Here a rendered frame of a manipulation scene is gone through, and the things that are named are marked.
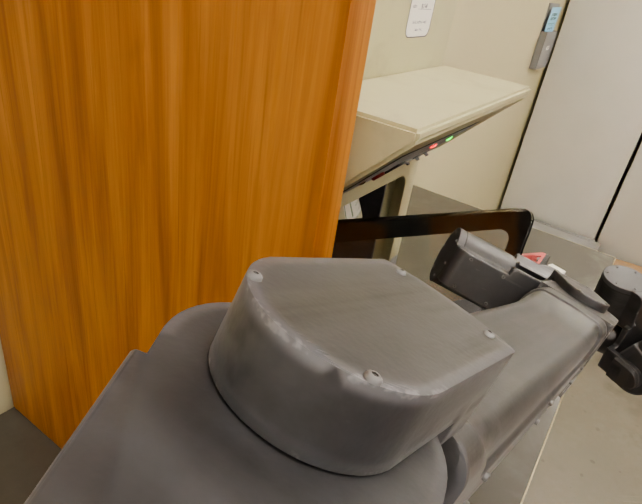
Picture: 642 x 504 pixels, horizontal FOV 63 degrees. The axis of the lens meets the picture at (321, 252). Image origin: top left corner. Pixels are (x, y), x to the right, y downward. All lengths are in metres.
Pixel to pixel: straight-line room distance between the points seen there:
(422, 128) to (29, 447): 0.72
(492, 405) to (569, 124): 3.40
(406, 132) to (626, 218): 3.27
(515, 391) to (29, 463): 0.77
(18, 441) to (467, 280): 0.69
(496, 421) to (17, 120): 0.54
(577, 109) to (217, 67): 3.23
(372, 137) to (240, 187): 0.11
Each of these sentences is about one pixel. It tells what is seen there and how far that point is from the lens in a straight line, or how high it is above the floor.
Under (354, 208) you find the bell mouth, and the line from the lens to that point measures 0.67.
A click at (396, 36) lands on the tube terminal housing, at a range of 0.59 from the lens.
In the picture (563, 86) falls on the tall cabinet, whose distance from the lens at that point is 3.54.
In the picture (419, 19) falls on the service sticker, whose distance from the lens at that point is 0.63.
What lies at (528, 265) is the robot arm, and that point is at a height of 1.39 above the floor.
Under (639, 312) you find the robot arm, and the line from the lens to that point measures 0.80.
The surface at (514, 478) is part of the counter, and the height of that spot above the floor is 0.94.
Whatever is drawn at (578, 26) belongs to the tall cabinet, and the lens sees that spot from 3.51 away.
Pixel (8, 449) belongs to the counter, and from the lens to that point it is 0.92.
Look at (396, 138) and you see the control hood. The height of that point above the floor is 1.50.
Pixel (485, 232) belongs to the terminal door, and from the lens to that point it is 0.62.
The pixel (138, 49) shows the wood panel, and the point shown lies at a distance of 0.44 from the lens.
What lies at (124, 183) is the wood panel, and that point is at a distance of 0.49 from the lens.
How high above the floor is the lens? 1.61
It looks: 29 degrees down
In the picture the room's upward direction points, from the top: 9 degrees clockwise
